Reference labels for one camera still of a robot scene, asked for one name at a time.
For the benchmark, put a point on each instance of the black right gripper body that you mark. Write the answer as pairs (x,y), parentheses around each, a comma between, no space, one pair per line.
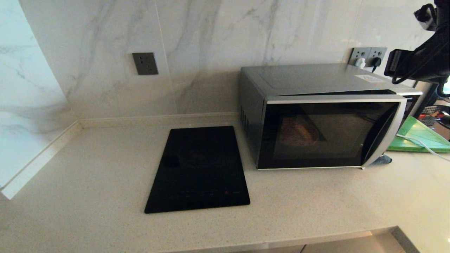
(399,63)

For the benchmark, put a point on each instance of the purple plastic plate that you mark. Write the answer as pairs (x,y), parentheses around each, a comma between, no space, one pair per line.
(299,133)

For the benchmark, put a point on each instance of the silver black microwave oven body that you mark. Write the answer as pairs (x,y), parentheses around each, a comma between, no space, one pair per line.
(309,79)

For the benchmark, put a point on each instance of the black power plug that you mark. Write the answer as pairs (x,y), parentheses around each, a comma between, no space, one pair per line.
(376,63)

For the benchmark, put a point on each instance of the white power plug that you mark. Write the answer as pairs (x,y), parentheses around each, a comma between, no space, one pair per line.
(360,63)

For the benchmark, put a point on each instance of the green plastic cutting board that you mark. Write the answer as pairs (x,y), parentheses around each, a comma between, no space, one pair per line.
(418,135)

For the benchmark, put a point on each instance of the black rubber pad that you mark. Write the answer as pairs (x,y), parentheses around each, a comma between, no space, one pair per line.
(384,160)

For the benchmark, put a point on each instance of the black glass induction cooktop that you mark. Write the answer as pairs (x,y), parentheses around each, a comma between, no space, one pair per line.
(200,168)

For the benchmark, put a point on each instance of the dark grey single wall socket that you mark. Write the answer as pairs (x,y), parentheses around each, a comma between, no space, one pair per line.
(145,63)

